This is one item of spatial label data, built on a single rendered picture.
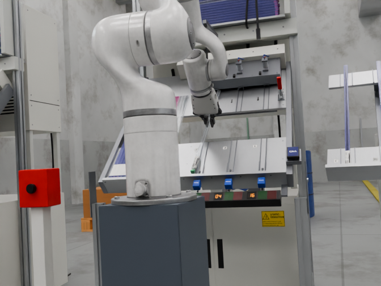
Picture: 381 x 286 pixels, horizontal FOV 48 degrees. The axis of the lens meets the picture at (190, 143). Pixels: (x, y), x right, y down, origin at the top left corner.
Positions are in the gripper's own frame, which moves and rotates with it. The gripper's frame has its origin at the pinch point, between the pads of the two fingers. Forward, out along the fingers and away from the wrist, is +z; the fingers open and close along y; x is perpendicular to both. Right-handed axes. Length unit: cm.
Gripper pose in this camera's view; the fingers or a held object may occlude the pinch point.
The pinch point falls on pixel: (209, 121)
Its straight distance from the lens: 171.9
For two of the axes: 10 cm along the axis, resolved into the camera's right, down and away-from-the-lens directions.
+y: -9.5, 0.0, 3.0
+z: 2.1, 7.1, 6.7
